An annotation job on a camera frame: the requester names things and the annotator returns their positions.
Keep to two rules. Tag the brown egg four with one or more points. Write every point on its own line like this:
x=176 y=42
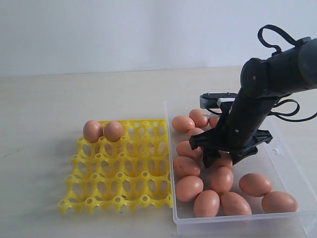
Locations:
x=279 y=202

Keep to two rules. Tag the brown egg seven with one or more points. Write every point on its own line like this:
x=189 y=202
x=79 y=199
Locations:
x=195 y=131

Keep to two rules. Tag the brown egg twelve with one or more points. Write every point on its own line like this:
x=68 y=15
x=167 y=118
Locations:
x=186 y=166

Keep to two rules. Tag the brown egg sixteen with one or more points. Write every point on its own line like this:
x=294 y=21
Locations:
x=234 y=204

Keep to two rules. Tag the brown egg two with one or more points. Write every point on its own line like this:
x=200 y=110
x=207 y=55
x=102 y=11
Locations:
x=113 y=131

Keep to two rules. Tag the brown egg six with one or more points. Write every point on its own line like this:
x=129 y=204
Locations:
x=182 y=123

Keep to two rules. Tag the brown egg ten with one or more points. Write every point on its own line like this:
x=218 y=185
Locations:
x=184 y=149

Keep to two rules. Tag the brown egg five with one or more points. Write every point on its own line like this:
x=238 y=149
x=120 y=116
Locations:
x=199 y=118

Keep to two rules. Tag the brown egg nine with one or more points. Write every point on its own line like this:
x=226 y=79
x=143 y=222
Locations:
x=225 y=160

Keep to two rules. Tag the brown egg fifteen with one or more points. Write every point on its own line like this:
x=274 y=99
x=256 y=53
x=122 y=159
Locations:
x=207 y=204

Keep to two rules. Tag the brown egg eleven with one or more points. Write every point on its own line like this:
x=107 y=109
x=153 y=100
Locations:
x=222 y=180

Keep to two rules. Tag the small white plastic clip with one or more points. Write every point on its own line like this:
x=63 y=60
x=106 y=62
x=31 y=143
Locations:
x=277 y=151

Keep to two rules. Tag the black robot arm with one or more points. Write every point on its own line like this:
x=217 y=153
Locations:
x=263 y=84

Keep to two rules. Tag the yellow plastic egg tray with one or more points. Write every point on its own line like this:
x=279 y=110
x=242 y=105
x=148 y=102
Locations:
x=131 y=173

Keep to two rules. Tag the brown egg three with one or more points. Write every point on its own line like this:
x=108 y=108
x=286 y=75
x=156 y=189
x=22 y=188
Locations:
x=213 y=120

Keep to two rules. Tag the brown egg fourteen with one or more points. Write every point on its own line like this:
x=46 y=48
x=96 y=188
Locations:
x=255 y=185

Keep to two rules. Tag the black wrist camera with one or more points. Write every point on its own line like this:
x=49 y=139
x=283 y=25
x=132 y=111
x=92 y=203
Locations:
x=214 y=100

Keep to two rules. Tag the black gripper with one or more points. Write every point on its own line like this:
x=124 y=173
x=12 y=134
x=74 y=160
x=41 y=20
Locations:
x=234 y=130

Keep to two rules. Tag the brown egg thirteen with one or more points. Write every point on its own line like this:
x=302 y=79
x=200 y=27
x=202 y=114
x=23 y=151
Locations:
x=188 y=188

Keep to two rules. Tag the brown egg one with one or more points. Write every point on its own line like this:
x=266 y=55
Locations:
x=92 y=131

